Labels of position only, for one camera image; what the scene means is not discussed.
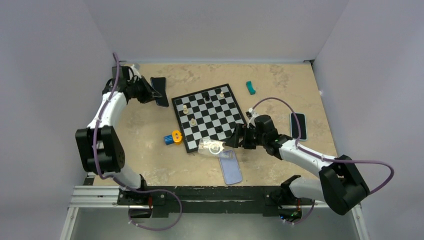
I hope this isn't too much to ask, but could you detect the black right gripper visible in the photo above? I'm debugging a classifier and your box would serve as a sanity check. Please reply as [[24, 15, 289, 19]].
[[225, 123, 267, 150]]

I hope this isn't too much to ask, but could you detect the black phone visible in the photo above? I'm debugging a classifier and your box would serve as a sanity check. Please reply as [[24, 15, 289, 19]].
[[150, 77, 169, 108]]

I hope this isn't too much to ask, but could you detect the clear magsafe phone case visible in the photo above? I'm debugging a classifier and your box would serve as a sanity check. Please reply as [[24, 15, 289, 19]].
[[197, 138, 225, 157]]

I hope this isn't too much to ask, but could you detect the lilac phone case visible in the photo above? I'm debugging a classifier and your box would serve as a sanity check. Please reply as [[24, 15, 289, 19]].
[[219, 150, 243, 185]]

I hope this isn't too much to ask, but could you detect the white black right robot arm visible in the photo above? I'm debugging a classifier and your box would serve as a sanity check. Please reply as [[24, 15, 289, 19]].
[[225, 115, 371, 215]]

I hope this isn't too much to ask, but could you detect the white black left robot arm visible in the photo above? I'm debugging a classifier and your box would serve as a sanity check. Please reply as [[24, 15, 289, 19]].
[[75, 65, 165, 205]]

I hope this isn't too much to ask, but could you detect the black chess pawn lower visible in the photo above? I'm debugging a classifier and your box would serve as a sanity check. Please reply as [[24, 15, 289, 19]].
[[215, 126, 223, 133]]

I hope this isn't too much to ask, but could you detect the black chess pawn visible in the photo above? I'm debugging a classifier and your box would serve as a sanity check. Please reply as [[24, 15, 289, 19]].
[[215, 126, 223, 133], [204, 93, 211, 102]]

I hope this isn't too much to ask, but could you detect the black white chessboard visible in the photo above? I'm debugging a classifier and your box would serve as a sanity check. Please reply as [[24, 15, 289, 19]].
[[171, 83, 247, 154]]

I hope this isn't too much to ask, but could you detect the cream chess pawn left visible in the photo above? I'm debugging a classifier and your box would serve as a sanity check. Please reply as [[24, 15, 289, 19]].
[[182, 104, 189, 115]]

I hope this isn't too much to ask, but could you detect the black chess pawn top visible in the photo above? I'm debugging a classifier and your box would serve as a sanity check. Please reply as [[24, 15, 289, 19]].
[[204, 93, 211, 102]]

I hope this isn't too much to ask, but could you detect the blue orange toy piece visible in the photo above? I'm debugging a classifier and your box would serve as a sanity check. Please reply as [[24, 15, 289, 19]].
[[163, 130, 183, 145]]

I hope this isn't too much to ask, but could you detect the teal curved block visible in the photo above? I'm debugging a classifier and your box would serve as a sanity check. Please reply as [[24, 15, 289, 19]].
[[245, 80, 256, 95]]

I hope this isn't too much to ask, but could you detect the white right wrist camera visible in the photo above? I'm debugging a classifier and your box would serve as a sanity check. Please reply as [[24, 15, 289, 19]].
[[246, 107, 259, 126]]

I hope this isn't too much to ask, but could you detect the black metal base frame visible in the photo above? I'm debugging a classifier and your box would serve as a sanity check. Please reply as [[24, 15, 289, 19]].
[[67, 185, 332, 220]]

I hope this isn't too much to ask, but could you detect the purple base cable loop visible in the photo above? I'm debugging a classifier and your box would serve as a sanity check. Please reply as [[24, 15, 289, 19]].
[[128, 190, 184, 232]]

